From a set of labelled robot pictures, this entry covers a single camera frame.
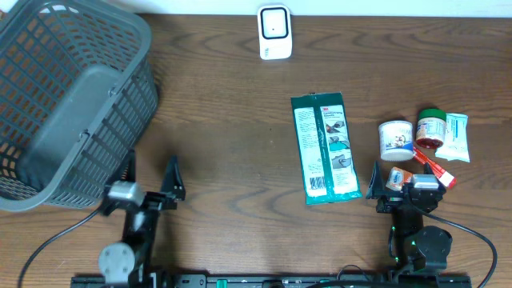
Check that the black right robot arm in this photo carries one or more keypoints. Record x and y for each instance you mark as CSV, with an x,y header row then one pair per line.
x,y
416,248

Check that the white blue labelled jar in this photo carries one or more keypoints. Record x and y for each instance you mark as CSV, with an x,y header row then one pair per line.
x,y
396,141

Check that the white red package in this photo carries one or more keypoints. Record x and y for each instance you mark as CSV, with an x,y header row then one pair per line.
x,y
327,162

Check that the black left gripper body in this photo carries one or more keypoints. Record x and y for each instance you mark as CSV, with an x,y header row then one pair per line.
x,y
161,205

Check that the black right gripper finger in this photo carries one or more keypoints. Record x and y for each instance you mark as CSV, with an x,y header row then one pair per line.
x,y
427,168
376,188

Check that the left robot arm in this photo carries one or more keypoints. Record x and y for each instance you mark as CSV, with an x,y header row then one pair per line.
x,y
126,263

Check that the white barcode scanner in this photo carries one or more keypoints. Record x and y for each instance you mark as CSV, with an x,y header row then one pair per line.
x,y
274,32

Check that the green lid white jar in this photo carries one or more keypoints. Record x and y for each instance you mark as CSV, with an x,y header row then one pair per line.
x,y
431,128

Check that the red coffee stick sachet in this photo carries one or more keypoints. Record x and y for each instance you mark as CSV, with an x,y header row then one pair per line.
x,y
445,178

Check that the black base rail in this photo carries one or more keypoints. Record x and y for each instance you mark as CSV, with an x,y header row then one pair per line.
x,y
346,280

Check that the grey plastic mesh basket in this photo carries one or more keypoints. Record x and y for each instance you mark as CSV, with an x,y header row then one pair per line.
x,y
77,93

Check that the small orange carton box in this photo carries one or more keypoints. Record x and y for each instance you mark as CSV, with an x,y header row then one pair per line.
x,y
397,178

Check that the teal white snack packet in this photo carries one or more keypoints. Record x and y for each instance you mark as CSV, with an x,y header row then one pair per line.
x,y
455,146

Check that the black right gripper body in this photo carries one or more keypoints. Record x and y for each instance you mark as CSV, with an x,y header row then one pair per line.
x,y
390,203

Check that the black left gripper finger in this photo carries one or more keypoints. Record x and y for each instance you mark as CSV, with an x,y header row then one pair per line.
x,y
172,183
126,170

